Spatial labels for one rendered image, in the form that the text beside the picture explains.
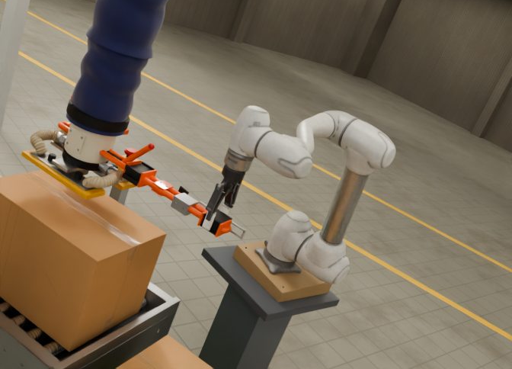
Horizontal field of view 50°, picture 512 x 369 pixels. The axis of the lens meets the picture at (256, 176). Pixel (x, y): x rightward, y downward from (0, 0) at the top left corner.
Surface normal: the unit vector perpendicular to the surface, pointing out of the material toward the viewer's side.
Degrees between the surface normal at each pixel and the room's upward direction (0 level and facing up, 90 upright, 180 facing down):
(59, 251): 90
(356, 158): 110
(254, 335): 90
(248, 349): 90
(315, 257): 102
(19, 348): 90
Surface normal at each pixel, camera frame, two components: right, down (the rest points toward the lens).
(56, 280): -0.45, 0.15
